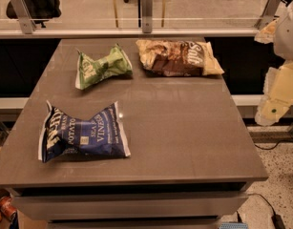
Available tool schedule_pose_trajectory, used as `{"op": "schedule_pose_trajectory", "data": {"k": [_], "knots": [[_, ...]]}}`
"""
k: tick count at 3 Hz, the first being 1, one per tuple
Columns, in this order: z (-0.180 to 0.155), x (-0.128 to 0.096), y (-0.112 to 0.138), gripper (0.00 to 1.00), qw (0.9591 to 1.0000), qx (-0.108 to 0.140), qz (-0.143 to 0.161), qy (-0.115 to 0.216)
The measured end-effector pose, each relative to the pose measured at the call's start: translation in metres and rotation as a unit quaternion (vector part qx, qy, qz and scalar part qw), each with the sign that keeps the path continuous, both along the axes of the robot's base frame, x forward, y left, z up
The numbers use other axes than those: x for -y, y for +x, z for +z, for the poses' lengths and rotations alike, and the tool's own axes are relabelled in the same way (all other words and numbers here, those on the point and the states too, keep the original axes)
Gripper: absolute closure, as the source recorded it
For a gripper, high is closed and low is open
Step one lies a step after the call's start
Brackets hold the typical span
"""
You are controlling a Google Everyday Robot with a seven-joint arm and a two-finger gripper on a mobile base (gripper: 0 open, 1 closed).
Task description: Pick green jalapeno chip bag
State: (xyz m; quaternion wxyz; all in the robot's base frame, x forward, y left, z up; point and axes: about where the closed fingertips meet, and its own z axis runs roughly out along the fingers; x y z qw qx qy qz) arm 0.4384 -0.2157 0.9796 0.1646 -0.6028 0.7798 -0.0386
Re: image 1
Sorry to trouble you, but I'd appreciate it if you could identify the green jalapeno chip bag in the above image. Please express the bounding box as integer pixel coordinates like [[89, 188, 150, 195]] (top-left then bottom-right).
[[75, 44, 133, 90]]

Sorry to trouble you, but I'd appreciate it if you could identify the black bag on chair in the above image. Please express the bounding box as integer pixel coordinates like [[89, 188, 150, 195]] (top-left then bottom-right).
[[6, 0, 62, 29]]

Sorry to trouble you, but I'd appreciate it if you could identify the glass railing panel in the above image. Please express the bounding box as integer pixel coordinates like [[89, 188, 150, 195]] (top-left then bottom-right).
[[0, 0, 274, 31]]

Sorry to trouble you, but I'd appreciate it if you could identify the blue salt vinegar chip bag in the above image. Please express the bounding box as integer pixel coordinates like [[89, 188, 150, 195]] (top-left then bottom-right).
[[38, 102, 131, 163]]

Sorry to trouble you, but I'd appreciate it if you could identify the black floor cable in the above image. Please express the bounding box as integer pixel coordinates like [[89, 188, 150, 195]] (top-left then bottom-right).
[[254, 137, 293, 151]]

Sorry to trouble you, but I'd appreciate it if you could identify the black power adapter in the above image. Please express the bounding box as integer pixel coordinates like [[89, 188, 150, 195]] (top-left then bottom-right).
[[272, 215, 285, 229]]

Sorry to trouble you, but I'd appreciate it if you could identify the grey cabinet with drawers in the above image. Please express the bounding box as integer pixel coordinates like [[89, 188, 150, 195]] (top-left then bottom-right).
[[12, 186, 247, 222]]

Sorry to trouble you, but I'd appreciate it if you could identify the right metal railing bracket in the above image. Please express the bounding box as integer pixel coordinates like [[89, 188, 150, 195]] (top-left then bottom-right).
[[255, 0, 282, 30]]

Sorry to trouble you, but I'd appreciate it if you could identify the middle metal railing bracket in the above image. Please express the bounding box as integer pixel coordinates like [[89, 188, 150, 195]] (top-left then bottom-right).
[[141, 0, 153, 33]]

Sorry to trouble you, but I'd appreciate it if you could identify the brown and cream chip bag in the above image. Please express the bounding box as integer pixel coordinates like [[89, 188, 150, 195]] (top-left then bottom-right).
[[136, 39, 224, 76]]

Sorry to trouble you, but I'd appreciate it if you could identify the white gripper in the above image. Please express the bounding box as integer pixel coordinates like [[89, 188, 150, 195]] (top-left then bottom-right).
[[254, 1, 293, 126]]

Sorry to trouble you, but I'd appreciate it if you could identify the red soda can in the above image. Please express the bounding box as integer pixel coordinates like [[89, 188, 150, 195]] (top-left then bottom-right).
[[0, 196, 17, 221]]

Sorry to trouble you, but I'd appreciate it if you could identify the metal railing bracket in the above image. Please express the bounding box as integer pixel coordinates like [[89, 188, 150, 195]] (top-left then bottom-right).
[[141, 0, 153, 33], [10, 0, 35, 34], [255, 0, 282, 30]]

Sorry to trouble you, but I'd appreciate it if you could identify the left metal railing bracket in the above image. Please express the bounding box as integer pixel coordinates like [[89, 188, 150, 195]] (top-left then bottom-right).
[[10, 0, 35, 34]]

